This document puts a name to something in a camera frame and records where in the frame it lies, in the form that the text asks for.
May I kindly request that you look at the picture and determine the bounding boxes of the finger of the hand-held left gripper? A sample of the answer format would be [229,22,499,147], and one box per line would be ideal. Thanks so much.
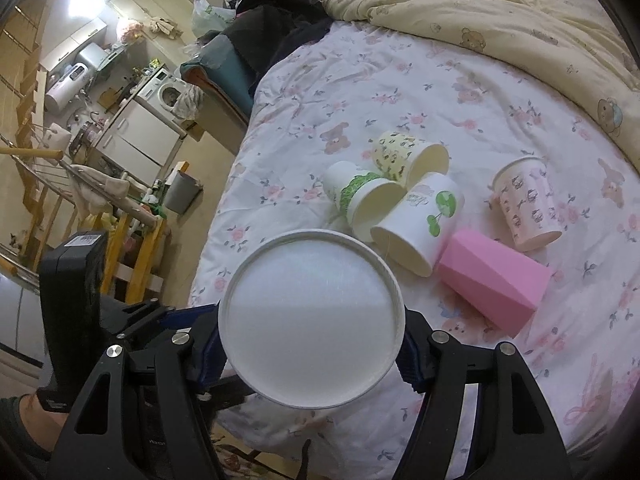
[102,300,221,347]
[196,376,257,412]

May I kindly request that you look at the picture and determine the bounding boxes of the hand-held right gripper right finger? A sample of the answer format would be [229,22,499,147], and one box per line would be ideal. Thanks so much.
[392,308,573,480]

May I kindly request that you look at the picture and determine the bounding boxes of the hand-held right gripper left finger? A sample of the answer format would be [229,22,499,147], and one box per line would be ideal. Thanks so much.
[47,307,232,480]

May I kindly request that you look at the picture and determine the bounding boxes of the plain white paper cup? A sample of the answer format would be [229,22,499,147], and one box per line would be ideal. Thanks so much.
[217,229,406,409]

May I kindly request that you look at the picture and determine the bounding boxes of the person's left forearm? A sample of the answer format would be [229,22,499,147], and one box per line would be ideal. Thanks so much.
[0,394,68,465]

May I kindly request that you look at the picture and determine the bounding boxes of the white cup with green cherries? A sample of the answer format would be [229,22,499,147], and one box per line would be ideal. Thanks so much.
[370,171,466,277]

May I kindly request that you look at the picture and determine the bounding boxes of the white cup with green band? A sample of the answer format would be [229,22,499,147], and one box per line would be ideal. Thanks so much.
[321,160,407,241]

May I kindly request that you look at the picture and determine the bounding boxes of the pink patterned paper cup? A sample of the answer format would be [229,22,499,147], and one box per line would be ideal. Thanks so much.
[491,156,564,253]

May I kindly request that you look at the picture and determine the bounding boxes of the yellow patterned paper cup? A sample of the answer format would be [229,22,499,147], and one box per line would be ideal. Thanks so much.
[371,130,449,184]

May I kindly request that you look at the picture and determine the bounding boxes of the yellow wooden rack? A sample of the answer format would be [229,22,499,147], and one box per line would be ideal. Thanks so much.
[100,207,167,306]

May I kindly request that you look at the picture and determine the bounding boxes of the pink faceted box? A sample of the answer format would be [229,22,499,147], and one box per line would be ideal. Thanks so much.
[436,226,554,339]

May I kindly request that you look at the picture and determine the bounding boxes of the grey trash bin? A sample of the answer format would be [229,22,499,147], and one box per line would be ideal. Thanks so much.
[162,166,204,216]

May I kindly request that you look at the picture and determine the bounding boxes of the beige towel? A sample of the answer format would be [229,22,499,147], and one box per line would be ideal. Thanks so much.
[69,161,132,217]

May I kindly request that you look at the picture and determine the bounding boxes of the wooden stair railing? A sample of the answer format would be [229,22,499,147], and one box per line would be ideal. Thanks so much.
[0,130,68,266]

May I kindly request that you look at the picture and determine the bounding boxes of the white low cabinet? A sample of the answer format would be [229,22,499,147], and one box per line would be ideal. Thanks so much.
[96,96,185,187]

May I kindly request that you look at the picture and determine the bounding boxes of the white water heater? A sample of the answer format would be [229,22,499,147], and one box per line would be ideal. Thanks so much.
[44,61,90,114]

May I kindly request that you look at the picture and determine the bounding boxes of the white washing machine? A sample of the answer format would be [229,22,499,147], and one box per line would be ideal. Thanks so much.
[136,66,190,122]

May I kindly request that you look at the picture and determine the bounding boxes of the teal cushion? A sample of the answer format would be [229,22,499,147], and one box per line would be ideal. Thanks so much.
[180,32,257,117]

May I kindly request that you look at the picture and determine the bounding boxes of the floral white bed sheet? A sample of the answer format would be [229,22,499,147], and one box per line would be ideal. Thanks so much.
[187,17,640,461]

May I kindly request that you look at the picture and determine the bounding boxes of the pink flower bunch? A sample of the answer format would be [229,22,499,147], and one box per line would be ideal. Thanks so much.
[116,16,145,44]

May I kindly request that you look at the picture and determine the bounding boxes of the white plastic bag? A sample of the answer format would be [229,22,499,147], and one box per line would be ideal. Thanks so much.
[191,0,240,37]

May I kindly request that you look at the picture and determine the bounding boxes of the pile of dark clothes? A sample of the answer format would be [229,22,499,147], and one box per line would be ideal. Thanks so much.
[220,0,333,98]

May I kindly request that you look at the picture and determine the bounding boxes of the yellow bear print quilt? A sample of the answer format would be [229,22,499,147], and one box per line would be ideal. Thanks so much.
[322,0,640,156]

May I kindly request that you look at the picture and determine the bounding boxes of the white wall cabinet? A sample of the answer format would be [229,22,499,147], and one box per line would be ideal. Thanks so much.
[39,16,109,72]

